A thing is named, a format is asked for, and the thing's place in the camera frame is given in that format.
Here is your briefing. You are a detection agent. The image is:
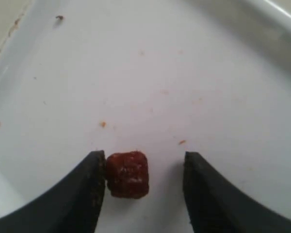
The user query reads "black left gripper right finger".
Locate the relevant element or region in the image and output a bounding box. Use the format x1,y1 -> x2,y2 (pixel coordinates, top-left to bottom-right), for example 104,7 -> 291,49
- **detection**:
183,151 -> 291,233

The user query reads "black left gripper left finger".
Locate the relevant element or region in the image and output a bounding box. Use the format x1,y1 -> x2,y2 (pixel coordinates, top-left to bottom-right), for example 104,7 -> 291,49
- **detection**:
0,150 -> 105,233

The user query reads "brown meatball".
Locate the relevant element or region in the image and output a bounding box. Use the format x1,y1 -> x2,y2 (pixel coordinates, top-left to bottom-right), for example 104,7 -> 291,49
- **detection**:
105,150 -> 149,199

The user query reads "white rectangular plastic tray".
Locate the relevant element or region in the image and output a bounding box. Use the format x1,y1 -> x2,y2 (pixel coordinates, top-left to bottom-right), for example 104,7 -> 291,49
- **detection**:
0,0 -> 291,233

